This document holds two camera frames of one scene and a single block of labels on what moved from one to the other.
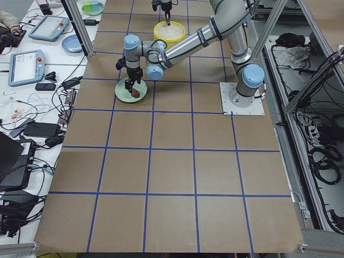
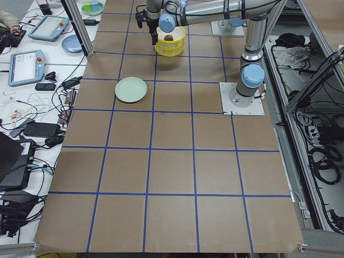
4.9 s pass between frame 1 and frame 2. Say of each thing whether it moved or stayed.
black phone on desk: stayed
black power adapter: stayed
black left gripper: moved
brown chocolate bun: moved
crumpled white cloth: stayed
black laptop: stayed
